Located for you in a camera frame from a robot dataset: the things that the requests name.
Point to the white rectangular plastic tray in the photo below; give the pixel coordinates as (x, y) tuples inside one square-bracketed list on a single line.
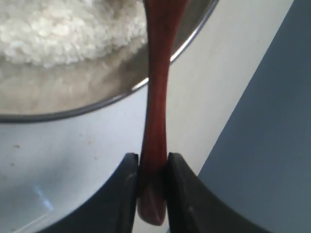
[(49, 169)]

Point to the dark red wooden spoon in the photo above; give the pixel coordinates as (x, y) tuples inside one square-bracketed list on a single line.
[(163, 19)]

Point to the steel bowl of rice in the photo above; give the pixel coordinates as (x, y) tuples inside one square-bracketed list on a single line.
[(64, 58)]

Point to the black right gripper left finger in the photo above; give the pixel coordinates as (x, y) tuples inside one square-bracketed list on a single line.
[(111, 209)]

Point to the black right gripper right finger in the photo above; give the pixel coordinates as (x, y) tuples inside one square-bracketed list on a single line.
[(193, 208)]

